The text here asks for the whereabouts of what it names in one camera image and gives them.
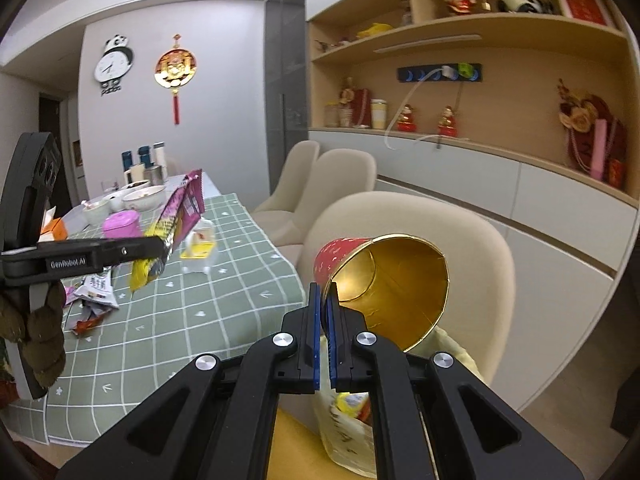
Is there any yellow purple snack bag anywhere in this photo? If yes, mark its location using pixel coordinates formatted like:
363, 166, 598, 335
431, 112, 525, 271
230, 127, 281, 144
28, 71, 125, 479
129, 169, 205, 292

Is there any red flower gift bouquet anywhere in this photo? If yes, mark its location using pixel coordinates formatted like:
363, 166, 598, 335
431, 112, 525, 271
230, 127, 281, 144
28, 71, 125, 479
558, 79, 627, 190

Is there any pink tin can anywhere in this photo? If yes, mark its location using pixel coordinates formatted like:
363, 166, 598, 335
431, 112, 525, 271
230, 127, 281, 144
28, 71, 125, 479
102, 210, 142, 238

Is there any beige chair far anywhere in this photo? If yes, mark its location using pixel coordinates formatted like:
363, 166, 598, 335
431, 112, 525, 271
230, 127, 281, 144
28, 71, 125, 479
253, 140, 320, 214

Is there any red figurine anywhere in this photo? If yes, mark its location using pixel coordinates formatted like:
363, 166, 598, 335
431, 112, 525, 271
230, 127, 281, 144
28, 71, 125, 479
396, 104, 416, 133
438, 106, 458, 138

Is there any white charging cable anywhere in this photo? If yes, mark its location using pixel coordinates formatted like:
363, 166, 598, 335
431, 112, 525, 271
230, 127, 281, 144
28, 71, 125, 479
383, 63, 469, 151

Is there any white bowl left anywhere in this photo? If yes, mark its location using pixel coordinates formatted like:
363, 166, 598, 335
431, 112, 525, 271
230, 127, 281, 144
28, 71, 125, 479
82, 197, 111, 228

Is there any green grid tablecloth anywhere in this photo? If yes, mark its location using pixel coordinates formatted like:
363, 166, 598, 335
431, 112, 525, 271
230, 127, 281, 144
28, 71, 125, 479
1, 194, 305, 446

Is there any white patterned bowl right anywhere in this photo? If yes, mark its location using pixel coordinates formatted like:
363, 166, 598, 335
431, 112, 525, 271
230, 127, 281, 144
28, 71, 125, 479
122, 185, 166, 212

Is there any red hanging tassel ornament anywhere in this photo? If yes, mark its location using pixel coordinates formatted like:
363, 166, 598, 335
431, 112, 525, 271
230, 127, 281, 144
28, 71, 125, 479
154, 34, 198, 126

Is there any panda wall clock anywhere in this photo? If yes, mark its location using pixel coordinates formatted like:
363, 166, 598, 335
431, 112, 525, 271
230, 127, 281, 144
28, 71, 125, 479
93, 35, 134, 96

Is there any wine bottle on shelf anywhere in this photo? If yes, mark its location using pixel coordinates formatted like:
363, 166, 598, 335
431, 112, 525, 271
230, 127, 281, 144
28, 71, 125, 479
498, 0, 554, 14

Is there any beige chair near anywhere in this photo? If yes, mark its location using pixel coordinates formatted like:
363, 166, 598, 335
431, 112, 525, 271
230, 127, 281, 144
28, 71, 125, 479
295, 191, 515, 382

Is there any beige chair middle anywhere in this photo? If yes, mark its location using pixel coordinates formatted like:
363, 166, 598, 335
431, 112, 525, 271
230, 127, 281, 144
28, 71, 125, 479
252, 148, 378, 266

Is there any beige chair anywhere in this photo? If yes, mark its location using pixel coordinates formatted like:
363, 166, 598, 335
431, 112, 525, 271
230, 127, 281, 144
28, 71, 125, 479
252, 148, 378, 266
253, 140, 320, 214
295, 191, 515, 382

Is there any red framed picture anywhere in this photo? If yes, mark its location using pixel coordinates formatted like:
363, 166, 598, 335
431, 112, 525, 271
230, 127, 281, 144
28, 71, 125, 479
558, 0, 616, 29

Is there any white steel thermos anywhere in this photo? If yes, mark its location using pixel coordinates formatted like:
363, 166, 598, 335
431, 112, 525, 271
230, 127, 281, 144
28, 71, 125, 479
153, 142, 168, 180

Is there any wooden wall shelf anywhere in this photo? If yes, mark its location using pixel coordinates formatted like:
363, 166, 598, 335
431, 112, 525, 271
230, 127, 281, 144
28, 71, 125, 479
306, 0, 639, 203

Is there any left gloved hand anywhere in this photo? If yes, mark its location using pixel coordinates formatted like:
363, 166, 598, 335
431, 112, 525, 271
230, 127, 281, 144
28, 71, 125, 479
1, 281, 66, 389

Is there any crumpled purple white wrapper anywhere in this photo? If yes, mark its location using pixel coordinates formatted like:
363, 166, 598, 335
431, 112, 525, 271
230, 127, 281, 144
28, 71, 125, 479
65, 268, 119, 337

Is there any red figurine left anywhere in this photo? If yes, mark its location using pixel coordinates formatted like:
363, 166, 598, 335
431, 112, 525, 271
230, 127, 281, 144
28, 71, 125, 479
396, 104, 416, 133

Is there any black power strip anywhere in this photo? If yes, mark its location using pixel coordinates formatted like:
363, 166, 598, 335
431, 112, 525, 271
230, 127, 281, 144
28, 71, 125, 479
396, 63, 483, 84

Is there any blue thermos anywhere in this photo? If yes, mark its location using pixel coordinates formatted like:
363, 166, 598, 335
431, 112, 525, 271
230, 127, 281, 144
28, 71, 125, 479
138, 145, 153, 168

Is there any trash bin yellow liner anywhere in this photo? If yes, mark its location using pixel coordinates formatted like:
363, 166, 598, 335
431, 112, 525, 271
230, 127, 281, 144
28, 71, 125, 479
314, 326, 485, 479

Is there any red gold paper cup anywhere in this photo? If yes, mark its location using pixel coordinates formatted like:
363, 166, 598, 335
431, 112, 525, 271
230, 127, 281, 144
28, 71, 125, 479
314, 233, 449, 351

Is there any red figurine right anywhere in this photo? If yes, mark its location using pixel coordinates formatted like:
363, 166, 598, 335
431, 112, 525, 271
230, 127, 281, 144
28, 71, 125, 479
438, 106, 458, 138

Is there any orange white tissue box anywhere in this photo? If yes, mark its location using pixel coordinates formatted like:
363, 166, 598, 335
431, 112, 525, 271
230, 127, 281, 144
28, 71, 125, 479
39, 207, 67, 242

